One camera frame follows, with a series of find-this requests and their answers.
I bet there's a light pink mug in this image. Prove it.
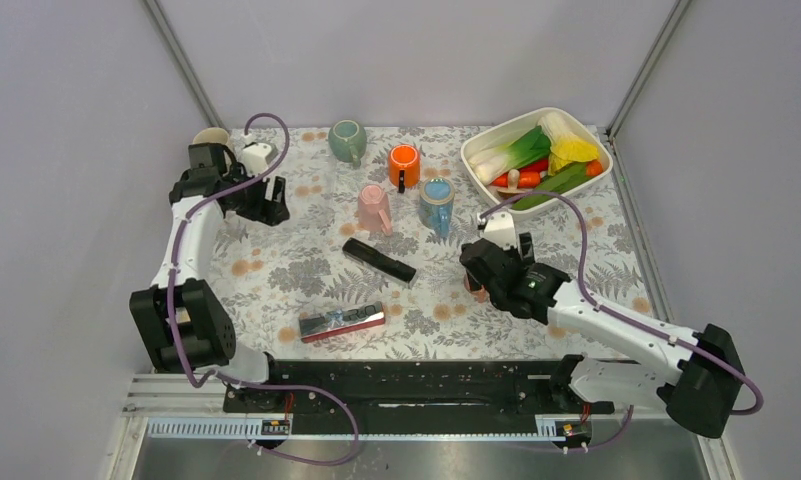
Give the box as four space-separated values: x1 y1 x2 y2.
357 184 393 236

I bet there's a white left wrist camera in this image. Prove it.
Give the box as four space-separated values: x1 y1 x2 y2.
240 142 278 177

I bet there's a cream ceramic mug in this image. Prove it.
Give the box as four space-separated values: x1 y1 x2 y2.
191 127 233 149

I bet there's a black rectangular box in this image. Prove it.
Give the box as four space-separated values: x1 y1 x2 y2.
342 238 417 287

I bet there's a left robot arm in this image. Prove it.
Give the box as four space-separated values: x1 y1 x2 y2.
129 142 290 373

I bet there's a green ceramic mug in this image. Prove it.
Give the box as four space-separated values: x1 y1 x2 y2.
327 119 367 169

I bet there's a wooden toy mushroom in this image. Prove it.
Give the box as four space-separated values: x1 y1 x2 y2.
495 169 526 199

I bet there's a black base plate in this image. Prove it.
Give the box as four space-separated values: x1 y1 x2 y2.
223 360 615 435

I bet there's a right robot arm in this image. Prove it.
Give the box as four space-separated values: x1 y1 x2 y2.
459 239 743 438

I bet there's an orange toy carrot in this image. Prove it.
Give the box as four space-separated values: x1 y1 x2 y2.
491 158 605 190

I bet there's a salmon pink printed mug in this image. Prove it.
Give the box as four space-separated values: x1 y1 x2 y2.
464 275 488 303

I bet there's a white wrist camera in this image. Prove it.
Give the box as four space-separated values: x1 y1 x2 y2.
240 142 278 177
478 211 519 250

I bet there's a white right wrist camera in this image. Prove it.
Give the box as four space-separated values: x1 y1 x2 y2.
478 211 519 250

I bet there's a white plastic basin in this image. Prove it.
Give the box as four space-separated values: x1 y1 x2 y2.
460 107 614 206

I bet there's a large orange mug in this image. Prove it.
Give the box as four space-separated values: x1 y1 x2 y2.
387 144 421 194

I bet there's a silver red stapler box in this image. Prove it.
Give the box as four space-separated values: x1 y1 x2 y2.
299 301 386 343

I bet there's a yellow toy cabbage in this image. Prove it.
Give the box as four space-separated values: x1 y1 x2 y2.
537 112 599 176

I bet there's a floral tablecloth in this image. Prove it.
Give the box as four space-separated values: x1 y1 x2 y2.
207 126 616 360

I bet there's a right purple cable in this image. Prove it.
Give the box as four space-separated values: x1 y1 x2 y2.
478 190 766 455

